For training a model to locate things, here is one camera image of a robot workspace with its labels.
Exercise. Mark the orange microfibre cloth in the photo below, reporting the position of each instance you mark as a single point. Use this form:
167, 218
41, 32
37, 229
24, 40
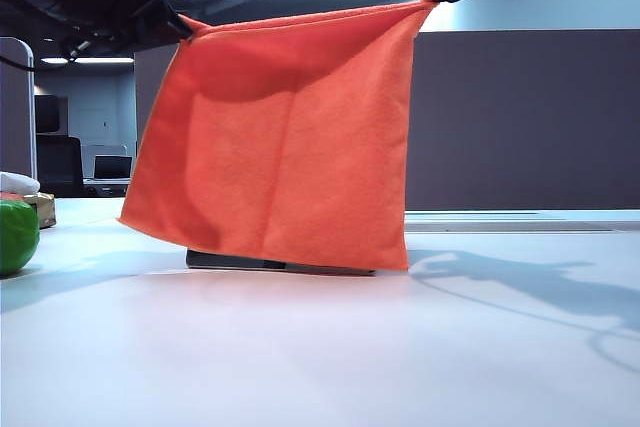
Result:
280, 147

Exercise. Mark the short ceiling light strip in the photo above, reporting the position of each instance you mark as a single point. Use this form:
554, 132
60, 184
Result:
87, 61

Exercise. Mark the dark background cabinet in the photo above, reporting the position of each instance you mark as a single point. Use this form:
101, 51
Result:
50, 114

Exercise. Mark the background laptop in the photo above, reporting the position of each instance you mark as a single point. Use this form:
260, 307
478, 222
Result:
113, 168

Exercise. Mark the wide grey-brown desk divider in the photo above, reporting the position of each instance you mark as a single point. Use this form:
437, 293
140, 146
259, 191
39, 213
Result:
525, 122

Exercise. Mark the narrow grey desk divider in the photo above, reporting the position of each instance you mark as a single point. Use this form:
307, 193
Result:
15, 112

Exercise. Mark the white background desk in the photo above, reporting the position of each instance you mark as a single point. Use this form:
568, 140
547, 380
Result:
112, 187

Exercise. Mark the black office chair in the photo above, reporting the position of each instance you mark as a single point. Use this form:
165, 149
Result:
60, 167

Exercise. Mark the white tissue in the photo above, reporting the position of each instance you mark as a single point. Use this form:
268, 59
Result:
17, 182

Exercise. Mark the white and tan objects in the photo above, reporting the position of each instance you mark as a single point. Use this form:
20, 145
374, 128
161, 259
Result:
47, 214

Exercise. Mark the orange toy fruit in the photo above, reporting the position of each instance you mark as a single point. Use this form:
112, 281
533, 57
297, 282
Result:
9, 196

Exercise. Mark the green toy apple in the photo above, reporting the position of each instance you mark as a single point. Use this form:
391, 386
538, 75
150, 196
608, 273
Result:
15, 242

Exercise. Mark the standing mirror with white frame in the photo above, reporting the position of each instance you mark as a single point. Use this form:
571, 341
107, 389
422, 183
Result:
225, 261

